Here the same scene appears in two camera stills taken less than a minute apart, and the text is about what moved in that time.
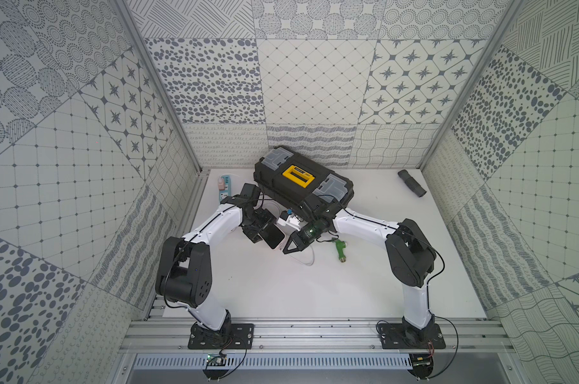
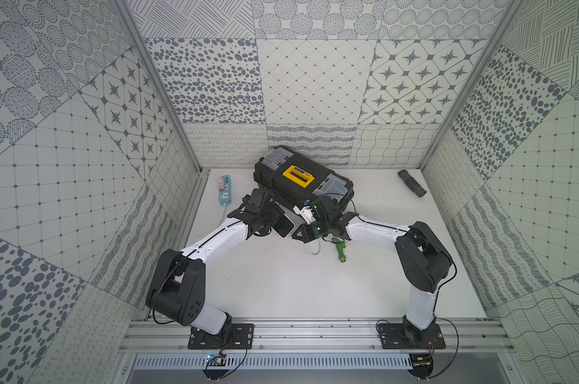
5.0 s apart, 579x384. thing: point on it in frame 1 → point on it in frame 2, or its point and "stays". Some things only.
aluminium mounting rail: (320, 335) stays
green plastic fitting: (340, 246) stays
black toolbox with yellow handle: (301, 184) stays
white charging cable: (296, 223) → (309, 251)
